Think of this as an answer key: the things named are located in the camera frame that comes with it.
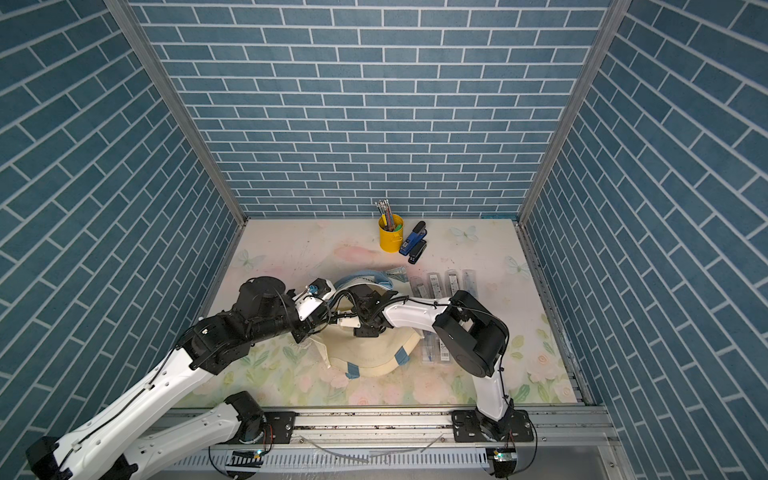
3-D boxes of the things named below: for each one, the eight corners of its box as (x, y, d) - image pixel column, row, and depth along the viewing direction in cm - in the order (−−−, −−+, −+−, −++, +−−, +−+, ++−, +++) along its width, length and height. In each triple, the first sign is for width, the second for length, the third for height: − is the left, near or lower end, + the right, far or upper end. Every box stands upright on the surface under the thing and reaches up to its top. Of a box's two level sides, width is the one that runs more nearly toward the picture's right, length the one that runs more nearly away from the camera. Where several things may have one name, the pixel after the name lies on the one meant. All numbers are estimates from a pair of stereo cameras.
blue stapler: (397, 251, 112) (397, 242, 108) (419, 228, 120) (420, 219, 116) (406, 257, 111) (406, 248, 107) (428, 233, 118) (429, 224, 114)
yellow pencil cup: (379, 252, 112) (377, 230, 103) (380, 235, 118) (378, 213, 109) (402, 252, 112) (403, 231, 103) (402, 235, 118) (403, 213, 109)
